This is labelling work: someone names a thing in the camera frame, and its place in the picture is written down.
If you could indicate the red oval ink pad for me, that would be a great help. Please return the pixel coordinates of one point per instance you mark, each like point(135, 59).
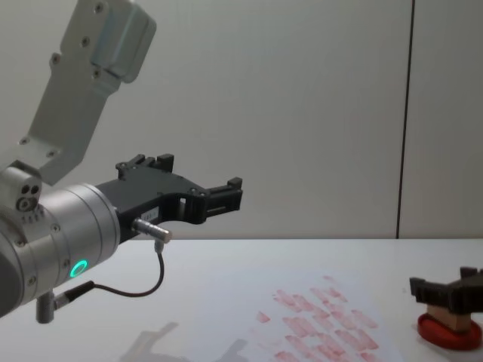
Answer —
point(445, 338)

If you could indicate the white paper with red stamps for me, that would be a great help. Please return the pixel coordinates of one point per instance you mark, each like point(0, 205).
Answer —
point(245, 301)

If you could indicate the wooden stamp block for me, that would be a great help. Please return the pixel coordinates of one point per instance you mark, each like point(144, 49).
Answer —
point(445, 319)

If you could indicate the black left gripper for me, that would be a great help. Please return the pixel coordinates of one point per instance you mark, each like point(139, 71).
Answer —
point(151, 192)

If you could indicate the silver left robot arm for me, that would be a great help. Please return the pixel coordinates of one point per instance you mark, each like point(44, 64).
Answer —
point(75, 226)

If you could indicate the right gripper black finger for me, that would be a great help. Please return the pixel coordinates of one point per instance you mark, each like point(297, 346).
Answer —
point(473, 274)
point(434, 290)

